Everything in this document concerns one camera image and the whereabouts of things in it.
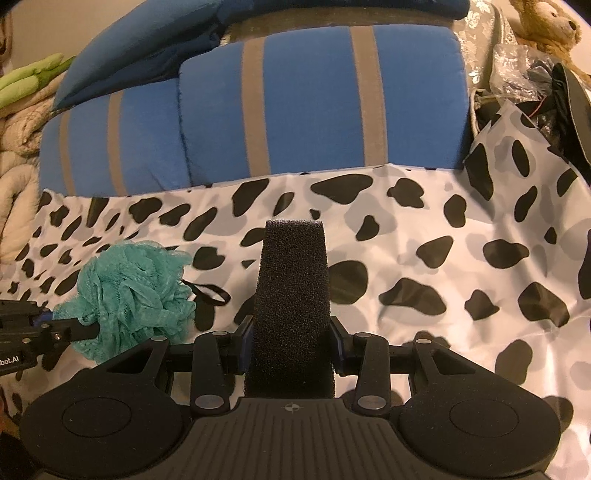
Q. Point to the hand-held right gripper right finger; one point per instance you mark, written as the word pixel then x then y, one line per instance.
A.
pixel 371 369

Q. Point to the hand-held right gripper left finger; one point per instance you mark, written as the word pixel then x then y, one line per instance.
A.
pixel 210 369

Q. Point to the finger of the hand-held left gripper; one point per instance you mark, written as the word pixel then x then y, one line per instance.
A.
pixel 69 331
pixel 21 311

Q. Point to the teal mesh bath loofah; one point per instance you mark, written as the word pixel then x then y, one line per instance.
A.
pixel 129 295

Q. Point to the black foam sponge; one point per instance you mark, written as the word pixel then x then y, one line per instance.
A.
pixel 291 300

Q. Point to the cow-print bed sheet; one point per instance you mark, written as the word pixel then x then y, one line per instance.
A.
pixel 415 221

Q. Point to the cream quilted blanket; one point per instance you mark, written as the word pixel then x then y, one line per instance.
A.
pixel 21 138

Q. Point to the light green cloth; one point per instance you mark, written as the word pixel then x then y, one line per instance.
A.
pixel 32 78

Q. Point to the blue striped pillow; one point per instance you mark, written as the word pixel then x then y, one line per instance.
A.
pixel 309 106

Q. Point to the dark blue pillow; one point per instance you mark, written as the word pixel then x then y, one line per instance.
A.
pixel 152 50

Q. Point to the black bag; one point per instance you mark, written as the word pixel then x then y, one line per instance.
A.
pixel 572 110

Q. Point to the clear plastic bag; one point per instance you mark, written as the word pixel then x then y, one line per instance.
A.
pixel 517 69

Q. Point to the silver patterned cloth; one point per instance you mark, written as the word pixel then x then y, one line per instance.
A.
pixel 485 37

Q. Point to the brown teddy bear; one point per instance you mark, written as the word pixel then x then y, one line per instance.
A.
pixel 549 23

